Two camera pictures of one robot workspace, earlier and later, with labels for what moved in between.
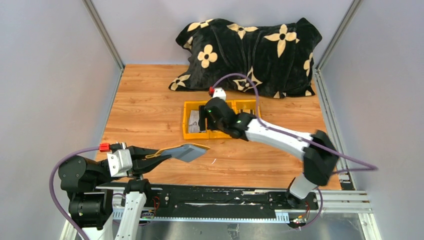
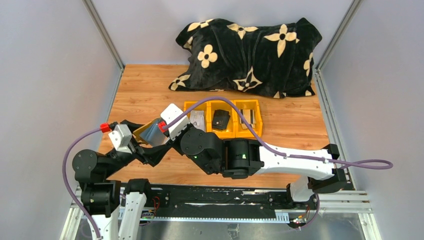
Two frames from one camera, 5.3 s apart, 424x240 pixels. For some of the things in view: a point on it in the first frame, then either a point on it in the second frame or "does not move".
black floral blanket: (273, 60) does not move
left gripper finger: (137, 150) to (132, 126)
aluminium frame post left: (105, 34) does not move
